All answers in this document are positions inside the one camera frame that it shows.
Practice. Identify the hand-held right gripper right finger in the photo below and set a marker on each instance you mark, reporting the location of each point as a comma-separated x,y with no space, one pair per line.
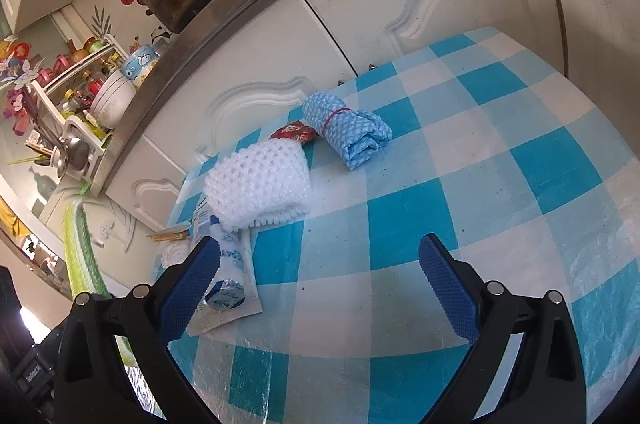
450,289

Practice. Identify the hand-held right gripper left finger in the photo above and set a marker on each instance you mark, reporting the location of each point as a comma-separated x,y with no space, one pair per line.
190,289

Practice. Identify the white blue plastic packet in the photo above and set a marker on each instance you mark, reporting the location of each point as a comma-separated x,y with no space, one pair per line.
232,264

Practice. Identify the yellow brown wrapper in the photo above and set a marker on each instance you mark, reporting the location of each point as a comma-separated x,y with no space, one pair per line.
170,234

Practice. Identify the red snack wrapper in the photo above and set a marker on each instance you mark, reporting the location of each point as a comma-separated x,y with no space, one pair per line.
295,133

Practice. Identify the white crumpled tissue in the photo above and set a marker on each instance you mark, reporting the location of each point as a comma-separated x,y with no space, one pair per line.
175,254

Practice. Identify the green striped cloth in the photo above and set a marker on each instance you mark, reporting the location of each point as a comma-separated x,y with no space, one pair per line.
82,249

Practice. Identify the white foam fruit net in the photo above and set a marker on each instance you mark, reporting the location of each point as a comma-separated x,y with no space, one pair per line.
257,186

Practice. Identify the blue white checked tablecloth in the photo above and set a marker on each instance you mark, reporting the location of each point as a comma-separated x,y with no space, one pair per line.
450,164

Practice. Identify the yellow towel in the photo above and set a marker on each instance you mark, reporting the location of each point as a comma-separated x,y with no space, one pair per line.
12,219

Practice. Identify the steel ladle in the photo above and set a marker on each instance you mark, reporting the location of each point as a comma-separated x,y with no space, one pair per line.
75,151

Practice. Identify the blue dotted rolled cloth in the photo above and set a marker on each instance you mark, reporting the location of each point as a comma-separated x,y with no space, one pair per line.
347,129

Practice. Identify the white dish rack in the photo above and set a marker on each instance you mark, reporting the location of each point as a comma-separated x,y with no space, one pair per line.
75,126

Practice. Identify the white stacked bowls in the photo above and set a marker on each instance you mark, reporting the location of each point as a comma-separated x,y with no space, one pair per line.
112,101

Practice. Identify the blue white cartoon cup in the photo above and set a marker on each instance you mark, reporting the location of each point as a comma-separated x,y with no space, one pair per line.
140,64

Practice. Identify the steel edged kitchen countertop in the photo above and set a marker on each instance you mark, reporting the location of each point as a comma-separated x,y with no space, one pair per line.
210,24

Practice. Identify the pink plastic utensils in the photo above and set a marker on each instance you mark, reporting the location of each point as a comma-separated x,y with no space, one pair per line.
20,74

